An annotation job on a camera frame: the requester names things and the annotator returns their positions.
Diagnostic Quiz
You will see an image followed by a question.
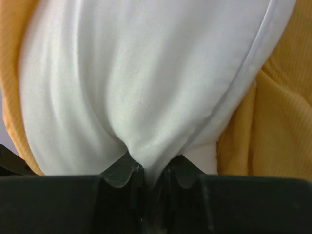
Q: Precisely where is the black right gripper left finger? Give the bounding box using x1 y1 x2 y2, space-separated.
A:
99 152 146 234

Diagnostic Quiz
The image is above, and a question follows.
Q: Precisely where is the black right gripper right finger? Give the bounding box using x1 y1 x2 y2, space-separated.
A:
162 156 207 234

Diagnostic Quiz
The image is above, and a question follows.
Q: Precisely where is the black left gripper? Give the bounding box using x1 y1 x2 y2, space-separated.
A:
0 144 36 176

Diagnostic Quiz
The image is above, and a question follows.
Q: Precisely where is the white pillow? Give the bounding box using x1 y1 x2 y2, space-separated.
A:
19 0 295 183

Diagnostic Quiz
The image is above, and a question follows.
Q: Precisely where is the blue and orange pillowcase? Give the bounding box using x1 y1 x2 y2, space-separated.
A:
0 0 312 180

